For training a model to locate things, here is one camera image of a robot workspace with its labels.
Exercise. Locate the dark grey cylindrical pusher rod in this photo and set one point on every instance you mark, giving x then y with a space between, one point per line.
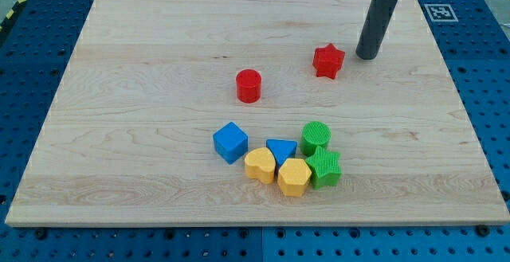
374 28

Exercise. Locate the red star block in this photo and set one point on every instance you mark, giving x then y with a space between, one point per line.
327 61

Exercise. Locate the red cylinder block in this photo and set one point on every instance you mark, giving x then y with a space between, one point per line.
248 83

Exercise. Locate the wooden board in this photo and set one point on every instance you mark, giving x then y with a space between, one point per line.
128 140

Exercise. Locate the white fiducial marker tag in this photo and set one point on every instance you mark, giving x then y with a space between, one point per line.
439 12

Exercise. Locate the green cylinder block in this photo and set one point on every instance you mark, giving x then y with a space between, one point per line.
314 134

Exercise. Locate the green star block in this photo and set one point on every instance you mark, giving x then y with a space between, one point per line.
325 168

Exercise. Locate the blue triangle block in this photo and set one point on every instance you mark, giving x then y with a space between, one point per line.
282 149

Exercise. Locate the yellow hexagon block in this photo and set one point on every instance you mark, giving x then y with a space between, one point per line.
294 177

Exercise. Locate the yellow heart block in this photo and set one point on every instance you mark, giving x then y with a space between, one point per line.
260 164

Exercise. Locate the blue cube block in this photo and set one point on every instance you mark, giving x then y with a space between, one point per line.
230 142

